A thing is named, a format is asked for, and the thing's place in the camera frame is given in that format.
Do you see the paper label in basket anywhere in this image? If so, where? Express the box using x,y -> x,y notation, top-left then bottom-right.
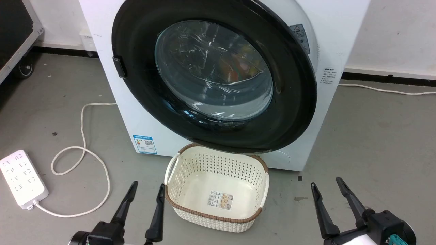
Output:
207,190 -> 235,210

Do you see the white wall socket box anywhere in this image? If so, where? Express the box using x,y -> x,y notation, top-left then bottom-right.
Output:
79,29 -> 98,52

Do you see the cream perforated laundry basket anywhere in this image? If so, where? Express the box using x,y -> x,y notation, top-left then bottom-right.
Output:
164,143 -> 270,233

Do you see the white front-load washing machine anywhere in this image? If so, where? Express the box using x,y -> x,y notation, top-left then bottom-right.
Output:
79,0 -> 371,172

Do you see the grey warning sticker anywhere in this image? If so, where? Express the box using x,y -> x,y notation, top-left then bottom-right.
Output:
289,24 -> 311,55

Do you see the black round glass washer door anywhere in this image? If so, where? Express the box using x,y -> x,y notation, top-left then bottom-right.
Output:
111,0 -> 318,154

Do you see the white power strip cable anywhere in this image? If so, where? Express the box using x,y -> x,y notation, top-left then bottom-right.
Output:
33,102 -> 118,218

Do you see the thin white floor cable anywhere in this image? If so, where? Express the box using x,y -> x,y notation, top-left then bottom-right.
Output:
338,83 -> 436,96

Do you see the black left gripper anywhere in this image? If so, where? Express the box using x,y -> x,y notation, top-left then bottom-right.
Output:
69,181 -> 166,245

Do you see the black flight case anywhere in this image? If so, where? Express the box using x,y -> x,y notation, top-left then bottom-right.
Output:
0,0 -> 45,85

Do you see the white power strip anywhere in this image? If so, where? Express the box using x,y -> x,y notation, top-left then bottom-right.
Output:
0,149 -> 49,211

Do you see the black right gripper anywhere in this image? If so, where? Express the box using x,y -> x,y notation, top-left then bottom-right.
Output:
310,177 -> 417,245

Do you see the black caster wheel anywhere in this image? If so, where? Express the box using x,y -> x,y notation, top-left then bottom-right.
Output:
17,61 -> 34,79

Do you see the blue energy label sticker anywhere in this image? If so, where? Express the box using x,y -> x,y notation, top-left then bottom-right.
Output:
132,134 -> 158,155

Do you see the black text print sticker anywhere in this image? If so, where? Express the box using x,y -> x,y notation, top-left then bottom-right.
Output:
320,67 -> 338,88

